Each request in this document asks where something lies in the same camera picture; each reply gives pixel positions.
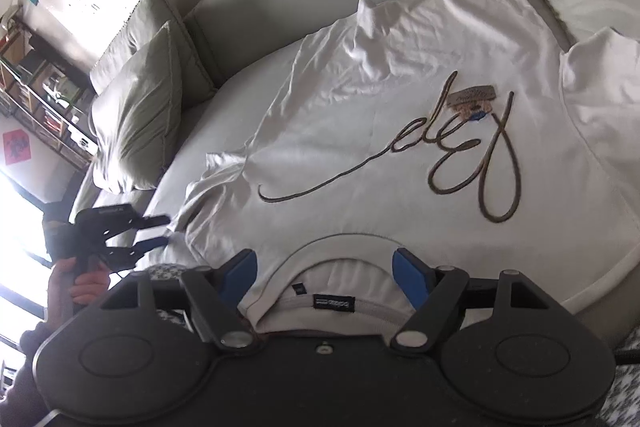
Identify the window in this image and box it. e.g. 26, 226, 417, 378
0, 167, 68, 333

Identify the person's left forearm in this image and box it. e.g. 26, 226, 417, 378
0, 302, 76, 427

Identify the large beige pillow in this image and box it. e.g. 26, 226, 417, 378
90, 0, 217, 105

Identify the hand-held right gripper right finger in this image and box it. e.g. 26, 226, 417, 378
390, 248, 553, 353

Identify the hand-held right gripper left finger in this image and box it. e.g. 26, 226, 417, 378
100, 249, 261, 353

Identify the red wall poster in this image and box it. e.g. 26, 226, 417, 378
2, 129, 34, 166

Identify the cluttered shelf unit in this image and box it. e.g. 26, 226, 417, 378
0, 6, 99, 168

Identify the grey sofa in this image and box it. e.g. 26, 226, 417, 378
75, 0, 640, 348

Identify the small beige pillow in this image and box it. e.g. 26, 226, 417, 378
90, 21, 184, 194

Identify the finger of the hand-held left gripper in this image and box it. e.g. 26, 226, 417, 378
106, 237, 169, 264
101, 215, 172, 239

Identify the white t-shirt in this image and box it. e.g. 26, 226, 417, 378
182, 0, 640, 335

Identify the person's left hand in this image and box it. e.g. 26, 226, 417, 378
46, 257, 109, 308

